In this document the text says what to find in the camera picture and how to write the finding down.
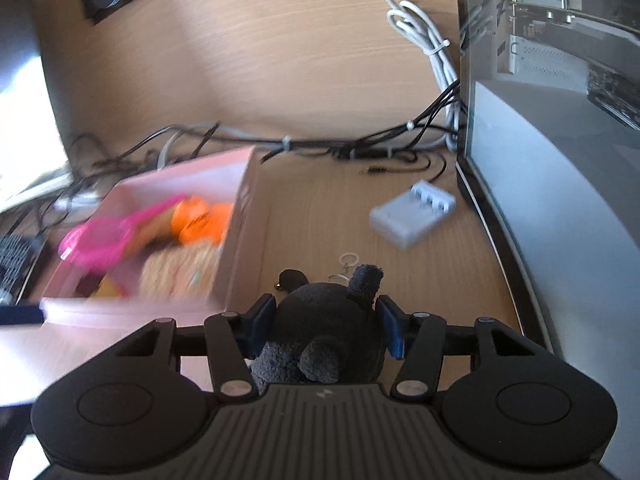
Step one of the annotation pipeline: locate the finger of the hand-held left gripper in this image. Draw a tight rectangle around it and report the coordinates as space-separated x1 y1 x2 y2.
0 302 46 327

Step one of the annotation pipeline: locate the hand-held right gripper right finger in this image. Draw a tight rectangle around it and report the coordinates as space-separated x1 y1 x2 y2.
375 294 538 403

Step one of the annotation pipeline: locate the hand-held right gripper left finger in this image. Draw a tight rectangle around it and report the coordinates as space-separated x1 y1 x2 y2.
117 294 278 396

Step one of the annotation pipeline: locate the black plush toy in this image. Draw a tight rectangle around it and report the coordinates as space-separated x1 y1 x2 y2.
250 264 388 386

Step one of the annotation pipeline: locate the pale yellow toy block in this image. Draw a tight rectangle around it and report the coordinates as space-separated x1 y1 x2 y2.
92 277 126 298

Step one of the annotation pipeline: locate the tan plush toy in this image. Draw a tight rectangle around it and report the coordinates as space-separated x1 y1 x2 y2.
140 242 223 303

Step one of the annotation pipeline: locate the pink toy strainer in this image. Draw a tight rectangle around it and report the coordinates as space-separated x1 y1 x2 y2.
59 195 191 276

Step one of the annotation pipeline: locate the orange toy croissant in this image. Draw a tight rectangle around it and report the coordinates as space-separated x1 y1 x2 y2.
209 203 234 246

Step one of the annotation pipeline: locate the orange toy cup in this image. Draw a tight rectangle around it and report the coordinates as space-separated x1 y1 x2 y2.
171 197 212 246

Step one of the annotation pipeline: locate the pink cardboard box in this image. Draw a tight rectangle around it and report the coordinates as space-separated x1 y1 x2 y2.
39 146 266 333

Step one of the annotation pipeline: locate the black keyboard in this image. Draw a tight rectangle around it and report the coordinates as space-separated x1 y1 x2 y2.
0 232 48 306

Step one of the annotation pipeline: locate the grey usb hub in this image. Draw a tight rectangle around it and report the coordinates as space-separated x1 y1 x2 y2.
369 180 458 252

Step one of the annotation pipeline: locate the white power strip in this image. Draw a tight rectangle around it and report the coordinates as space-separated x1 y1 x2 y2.
50 191 103 212

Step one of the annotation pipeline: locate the glass-sided computer case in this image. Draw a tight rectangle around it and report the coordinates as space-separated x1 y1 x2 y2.
452 0 640 396

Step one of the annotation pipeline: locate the curved computer monitor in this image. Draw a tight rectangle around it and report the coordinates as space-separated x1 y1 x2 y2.
0 0 68 196

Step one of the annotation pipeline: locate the metal key ring chain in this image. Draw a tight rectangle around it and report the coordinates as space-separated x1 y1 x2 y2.
327 251 361 285

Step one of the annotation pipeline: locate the black audio jack cable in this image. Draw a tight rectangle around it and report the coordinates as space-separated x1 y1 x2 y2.
359 152 448 182

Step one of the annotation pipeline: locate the tied black cable bundle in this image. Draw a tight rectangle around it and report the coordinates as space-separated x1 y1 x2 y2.
260 80 463 161

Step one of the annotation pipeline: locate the black cable tangle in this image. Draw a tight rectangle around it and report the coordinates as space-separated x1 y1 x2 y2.
70 122 221 181

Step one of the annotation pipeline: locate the grey cable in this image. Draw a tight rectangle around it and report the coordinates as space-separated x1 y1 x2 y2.
157 130 281 171

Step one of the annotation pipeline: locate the white coiled cable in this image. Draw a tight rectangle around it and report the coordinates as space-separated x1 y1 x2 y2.
355 0 463 151

